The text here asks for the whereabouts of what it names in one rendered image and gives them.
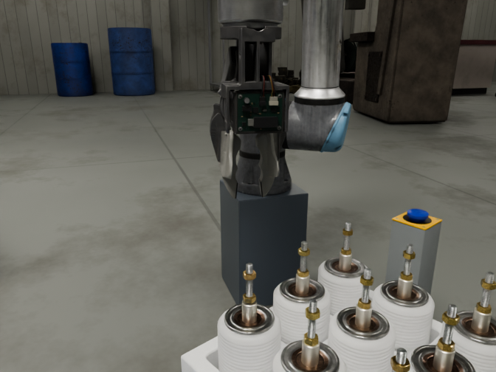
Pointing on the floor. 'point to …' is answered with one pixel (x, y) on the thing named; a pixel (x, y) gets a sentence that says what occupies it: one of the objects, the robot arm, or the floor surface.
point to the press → (408, 60)
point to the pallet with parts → (288, 79)
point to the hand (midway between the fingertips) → (248, 185)
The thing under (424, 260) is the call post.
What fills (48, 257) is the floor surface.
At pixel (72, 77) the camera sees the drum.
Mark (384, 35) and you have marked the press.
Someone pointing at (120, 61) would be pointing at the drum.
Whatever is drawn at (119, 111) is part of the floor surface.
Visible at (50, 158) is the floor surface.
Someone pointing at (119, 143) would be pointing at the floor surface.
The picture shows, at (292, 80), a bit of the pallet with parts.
